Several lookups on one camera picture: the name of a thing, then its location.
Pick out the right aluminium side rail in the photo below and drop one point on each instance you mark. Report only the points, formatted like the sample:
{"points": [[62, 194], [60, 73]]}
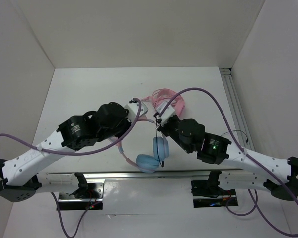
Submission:
{"points": [[241, 128]]}

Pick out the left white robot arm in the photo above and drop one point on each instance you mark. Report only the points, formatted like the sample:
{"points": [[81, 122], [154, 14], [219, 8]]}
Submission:
{"points": [[22, 177]]}

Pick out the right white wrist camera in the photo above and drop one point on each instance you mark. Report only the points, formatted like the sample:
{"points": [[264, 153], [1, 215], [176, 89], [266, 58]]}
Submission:
{"points": [[168, 113]]}

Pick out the pink gaming headphones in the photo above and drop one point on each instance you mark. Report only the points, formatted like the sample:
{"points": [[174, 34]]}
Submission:
{"points": [[164, 94]]}

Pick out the pink blue cat-ear headphones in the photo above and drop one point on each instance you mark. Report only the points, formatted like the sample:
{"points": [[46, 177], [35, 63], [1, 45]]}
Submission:
{"points": [[149, 154]]}

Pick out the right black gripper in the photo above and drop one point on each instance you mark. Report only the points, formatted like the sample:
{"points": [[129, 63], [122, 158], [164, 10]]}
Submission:
{"points": [[162, 127]]}

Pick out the aluminium mounting rail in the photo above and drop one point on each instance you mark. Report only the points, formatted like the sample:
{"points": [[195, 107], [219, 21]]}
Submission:
{"points": [[196, 174]]}

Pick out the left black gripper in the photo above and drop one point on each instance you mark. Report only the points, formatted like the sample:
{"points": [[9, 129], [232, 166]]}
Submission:
{"points": [[127, 124]]}

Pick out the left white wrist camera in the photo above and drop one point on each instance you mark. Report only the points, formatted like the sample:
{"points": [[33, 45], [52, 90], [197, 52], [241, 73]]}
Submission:
{"points": [[132, 107]]}

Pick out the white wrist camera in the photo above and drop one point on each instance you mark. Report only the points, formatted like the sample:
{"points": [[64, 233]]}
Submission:
{"points": [[168, 113], [132, 107]]}

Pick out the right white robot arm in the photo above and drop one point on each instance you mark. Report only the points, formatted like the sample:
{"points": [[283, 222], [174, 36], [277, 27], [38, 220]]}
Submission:
{"points": [[256, 171]]}

